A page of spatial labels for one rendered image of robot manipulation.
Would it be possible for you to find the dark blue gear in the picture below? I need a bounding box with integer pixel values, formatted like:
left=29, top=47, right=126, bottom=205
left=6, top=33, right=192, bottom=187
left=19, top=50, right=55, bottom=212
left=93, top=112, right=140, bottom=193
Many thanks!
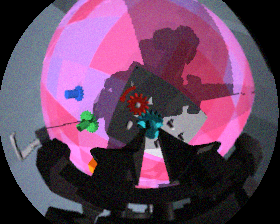
left=64, top=86, right=84, bottom=102

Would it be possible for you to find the green gear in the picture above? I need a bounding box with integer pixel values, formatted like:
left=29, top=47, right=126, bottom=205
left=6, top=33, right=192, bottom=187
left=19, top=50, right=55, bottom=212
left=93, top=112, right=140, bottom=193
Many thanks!
left=76, top=111, right=99, bottom=133

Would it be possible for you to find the teal gear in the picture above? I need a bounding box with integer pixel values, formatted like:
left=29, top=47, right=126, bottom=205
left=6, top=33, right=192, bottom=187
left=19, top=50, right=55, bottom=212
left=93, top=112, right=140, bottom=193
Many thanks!
left=136, top=109, right=164, bottom=139

